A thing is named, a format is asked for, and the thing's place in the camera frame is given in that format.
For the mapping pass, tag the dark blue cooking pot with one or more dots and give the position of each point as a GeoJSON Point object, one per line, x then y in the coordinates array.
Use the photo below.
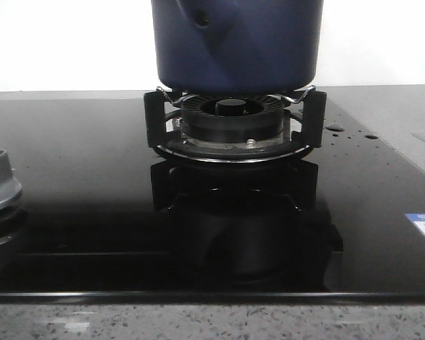
{"type": "Point", "coordinates": [236, 47]}

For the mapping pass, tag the black pot support grate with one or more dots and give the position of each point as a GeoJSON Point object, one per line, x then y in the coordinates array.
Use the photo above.
{"type": "Point", "coordinates": [303, 123]}

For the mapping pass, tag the black gas burner head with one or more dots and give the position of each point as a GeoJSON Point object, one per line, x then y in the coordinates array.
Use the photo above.
{"type": "Point", "coordinates": [220, 119]}

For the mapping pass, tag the black glass gas cooktop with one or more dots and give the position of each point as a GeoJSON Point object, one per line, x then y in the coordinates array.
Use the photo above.
{"type": "Point", "coordinates": [102, 218]}

